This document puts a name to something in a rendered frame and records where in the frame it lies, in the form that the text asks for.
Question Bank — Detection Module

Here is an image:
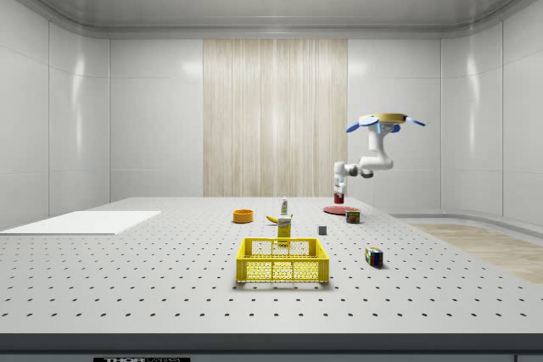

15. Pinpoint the drone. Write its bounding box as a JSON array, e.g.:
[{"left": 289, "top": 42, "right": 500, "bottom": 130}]
[{"left": 346, "top": 111, "right": 430, "bottom": 135}]

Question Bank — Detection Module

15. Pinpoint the white board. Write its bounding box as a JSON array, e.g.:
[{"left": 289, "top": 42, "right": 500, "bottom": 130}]
[{"left": 0, "top": 209, "right": 163, "bottom": 236}]

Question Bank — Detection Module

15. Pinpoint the red plate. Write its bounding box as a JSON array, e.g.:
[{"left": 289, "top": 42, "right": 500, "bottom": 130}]
[{"left": 322, "top": 204, "right": 362, "bottom": 216}]

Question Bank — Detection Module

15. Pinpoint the yellow basket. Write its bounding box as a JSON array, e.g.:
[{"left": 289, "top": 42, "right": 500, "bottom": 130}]
[{"left": 235, "top": 237, "right": 332, "bottom": 286}]

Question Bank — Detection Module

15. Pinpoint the puzzle cube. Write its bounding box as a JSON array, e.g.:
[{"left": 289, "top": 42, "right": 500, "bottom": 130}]
[{"left": 364, "top": 246, "right": 385, "bottom": 269}]

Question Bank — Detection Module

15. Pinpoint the white and yellow carton box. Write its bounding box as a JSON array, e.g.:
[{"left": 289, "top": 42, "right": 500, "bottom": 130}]
[{"left": 277, "top": 216, "right": 293, "bottom": 247}]

